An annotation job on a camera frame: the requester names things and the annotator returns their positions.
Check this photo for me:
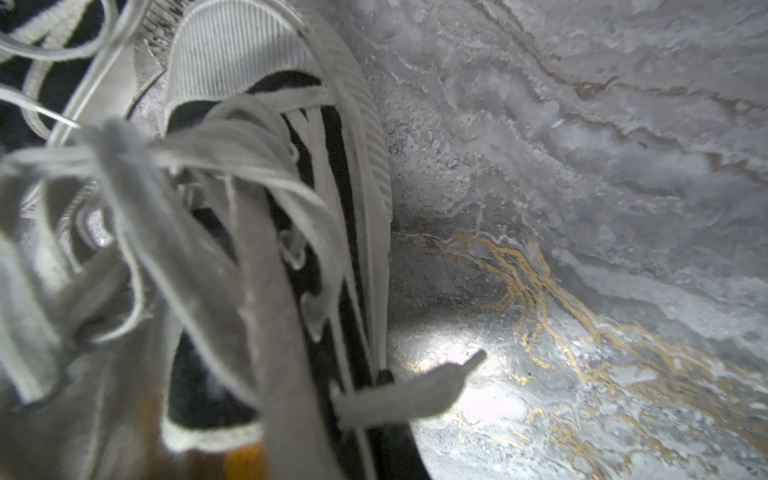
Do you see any orange insole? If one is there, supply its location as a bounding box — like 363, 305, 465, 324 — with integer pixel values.
187, 442, 270, 480

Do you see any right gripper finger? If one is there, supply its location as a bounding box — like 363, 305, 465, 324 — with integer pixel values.
371, 369, 431, 479

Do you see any black canvas sneaker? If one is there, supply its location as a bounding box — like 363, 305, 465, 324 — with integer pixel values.
1, 1, 152, 152
1, 1, 486, 479

